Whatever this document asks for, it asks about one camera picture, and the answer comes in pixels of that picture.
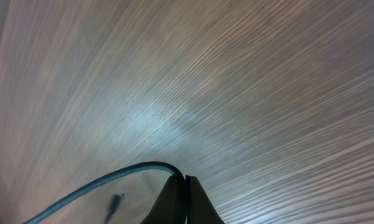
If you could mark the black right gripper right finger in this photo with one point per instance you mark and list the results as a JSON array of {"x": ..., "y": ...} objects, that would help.
[{"x": 201, "y": 210}]

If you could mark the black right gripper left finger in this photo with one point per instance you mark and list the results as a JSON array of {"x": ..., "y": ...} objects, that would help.
[{"x": 169, "y": 207}]

